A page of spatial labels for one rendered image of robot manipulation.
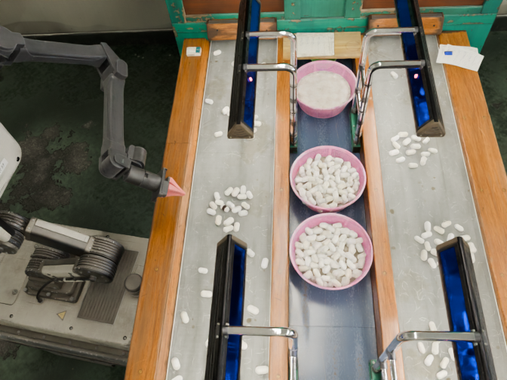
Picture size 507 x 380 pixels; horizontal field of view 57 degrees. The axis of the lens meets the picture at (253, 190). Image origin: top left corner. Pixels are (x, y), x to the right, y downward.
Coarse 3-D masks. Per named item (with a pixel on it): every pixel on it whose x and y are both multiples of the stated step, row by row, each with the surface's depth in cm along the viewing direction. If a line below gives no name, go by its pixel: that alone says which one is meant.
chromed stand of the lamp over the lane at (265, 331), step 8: (216, 328) 105; (224, 328) 104; (232, 328) 103; (240, 328) 103; (248, 328) 103; (256, 328) 103; (264, 328) 103; (272, 328) 103; (280, 328) 103; (288, 328) 103; (216, 336) 104; (264, 336) 103; (272, 336) 103; (280, 336) 103; (288, 336) 103; (296, 336) 104; (288, 344) 113; (296, 344) 109; (296, 352) 115; (288, 360) 138; (296, 360) 114; (288, 368) 137; (296, 368) 113; (288, 376) 136; (296, 376) 112
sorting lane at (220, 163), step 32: (224, 64) 200; (224, 96) 190; (256, 96) 189; (224, 128) 182; (224, 160) 174; (256, 160) 173; (192, 192) 168; (256, 192) 166; (192, 224) 161; (256, 224) 159; (192, 256) 155; (256, 256) 153; (192, 288) 149; (256, 288) 147; (192, 320) 143; (256, 320) 142; (192, 352) 139; (256, 352) 137
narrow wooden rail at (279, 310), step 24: (288, 72) 191; (288, 96) 185; (288, 120) 178; (288, 144) 172; (288, 168) 167; (288, 192) 162; (288, 216) 157; (288, 240) 153; (288, 264) 148; (288, 288) 146; (288, 312) 147
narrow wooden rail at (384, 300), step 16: (352, 64) 201; (368, 64) 190; (368, 112) 177; (368, 128) 173; (368, 144) 170; (368, 160) 166; (368, 176) 163; (368, 192) 159; (368, 208) 158; (384, 208) 156; (368, 224) 158; (384, 224) 153; (384, 240) 150; (384, 256) 147; (384, 272) 144; (384, 288) 142; (384, 304) 139; (384, 320) 137; (384, 336) 134; (400, 352) 132; (400, 368) 130
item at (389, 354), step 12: (396, 336) 103; (408, 336) 100; (420, 336) 100; (432, 336) 99; (444, 336) 99; (456, 336) 99; (468, 336) 99; (480, 336) 99; (396, 348) 107; (372, 360) 136; (384, 360) 120; (372, 372) 134; (384, 372) 122; (396, 372) 111
